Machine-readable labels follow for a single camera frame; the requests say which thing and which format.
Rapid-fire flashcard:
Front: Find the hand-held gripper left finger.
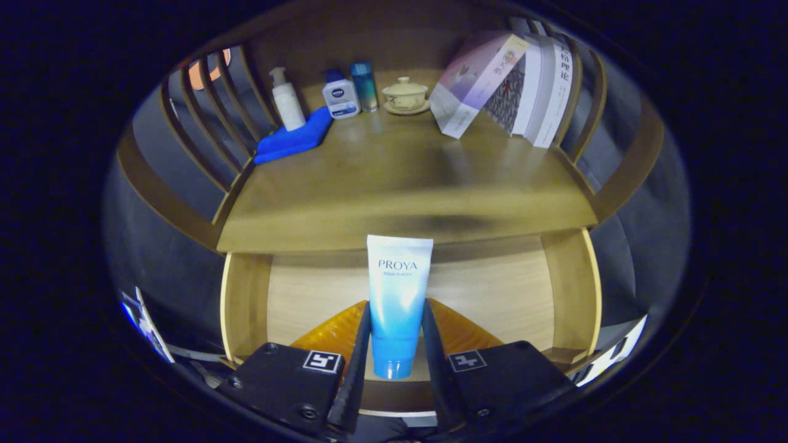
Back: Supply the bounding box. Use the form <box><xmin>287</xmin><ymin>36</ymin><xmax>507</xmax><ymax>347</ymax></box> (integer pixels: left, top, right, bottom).
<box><xmin>215</xmin><ymin>300</ymin><xmax>372</xmax><ymax>434</ymax></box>

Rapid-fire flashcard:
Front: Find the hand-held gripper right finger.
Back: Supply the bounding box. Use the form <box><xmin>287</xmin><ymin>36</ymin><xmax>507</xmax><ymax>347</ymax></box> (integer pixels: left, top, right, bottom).
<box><xmin>420</xmin><ymin>298</ymin><xmax>579</xmax><ymax>431</ymax></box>

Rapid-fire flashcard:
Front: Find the black white striped board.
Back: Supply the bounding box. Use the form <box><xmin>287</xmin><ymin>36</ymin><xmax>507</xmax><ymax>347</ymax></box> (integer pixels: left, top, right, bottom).
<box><xmin>569</xmin><ymin>315</ymin><xmax>648</xmax><ymax>387</ymax></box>

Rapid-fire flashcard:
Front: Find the blue folded cloth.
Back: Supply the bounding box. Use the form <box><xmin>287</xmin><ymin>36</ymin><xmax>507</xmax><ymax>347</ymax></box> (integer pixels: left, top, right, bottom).
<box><xmin>254</xmin><ymin>106</ymin><xmax>334</xmax><ymax>166</ymax></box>

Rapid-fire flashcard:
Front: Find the wooden countertop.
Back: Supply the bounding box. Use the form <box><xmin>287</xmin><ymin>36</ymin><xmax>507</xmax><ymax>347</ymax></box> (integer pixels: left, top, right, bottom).
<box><xmin>215</xmin><ymin>102</ymin><xmax>599</xmax><ymax>254</ymax></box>

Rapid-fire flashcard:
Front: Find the white pump bottle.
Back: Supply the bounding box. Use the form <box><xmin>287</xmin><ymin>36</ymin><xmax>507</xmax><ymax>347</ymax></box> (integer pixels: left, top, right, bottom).
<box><xmin>268</xmin><ymin>66</ymin><xmax>307</xmax><ymax>132</ymax></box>

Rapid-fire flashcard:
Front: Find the white bottle blue cap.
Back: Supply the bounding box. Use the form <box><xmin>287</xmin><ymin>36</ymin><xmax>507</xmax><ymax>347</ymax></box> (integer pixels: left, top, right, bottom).
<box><xmin>322</xmin><ymin>68</ymin><xmax>362</xmax><ymax>119</ymax></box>

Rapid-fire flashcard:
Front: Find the wooden cabinet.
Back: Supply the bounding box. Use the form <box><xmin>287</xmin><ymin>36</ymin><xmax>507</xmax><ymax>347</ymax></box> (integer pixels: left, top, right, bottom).
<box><xmin>116</xmin><ymin>0</ymin><xmax>667</xmax><ymax>253</ymax></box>

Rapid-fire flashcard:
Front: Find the teal cylindrical bottle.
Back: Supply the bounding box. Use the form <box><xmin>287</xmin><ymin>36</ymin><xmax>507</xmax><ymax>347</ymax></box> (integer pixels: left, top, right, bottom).
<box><xmin>350</xmin><ymin>60</ymin><xmax>379</xmax><ymax>113</ymax></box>

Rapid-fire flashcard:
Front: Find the beige lidded teacup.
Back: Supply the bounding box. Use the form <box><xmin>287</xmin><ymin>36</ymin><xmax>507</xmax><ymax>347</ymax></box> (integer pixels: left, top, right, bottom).
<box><xmin>382</xmin><ymin>76</ymin><xmax>432</xmax><ymax>116</ymax></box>

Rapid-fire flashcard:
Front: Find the wooden drawer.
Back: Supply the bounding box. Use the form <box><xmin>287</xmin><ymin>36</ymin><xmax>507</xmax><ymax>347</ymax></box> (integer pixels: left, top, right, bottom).
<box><xmin>220</xmin><ymin>228</ymin><xmax>603</xmax><ymax>413</ymax></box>

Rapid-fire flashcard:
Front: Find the dark patterned book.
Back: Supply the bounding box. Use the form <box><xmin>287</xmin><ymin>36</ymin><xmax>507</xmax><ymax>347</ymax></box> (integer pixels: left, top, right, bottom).
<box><xmin>483</xmin><ymin>55</ymin><xmax>527</xmax><ymax>133</ymax></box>

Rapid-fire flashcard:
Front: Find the blue white cosmetic tube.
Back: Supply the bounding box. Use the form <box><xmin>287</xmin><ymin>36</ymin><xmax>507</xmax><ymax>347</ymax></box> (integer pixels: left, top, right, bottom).
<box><xmin>366</xmin><ymin>234</ymin><xmax>434</xmax><ymax>380</ymax></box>

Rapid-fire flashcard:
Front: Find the purple white book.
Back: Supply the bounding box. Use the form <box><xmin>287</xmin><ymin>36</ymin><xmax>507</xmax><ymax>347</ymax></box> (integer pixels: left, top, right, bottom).
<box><xmin>429</xmin><ymin>33</ymin><xmax>530</xmax><ymax>140</ymax></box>

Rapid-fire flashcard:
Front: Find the plain white book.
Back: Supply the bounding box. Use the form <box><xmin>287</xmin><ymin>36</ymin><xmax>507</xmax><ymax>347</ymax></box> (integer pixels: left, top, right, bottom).
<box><xmin>511</xmin><ymin>36</ymin><xmax>555</xmax><ymax>142</ymax></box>

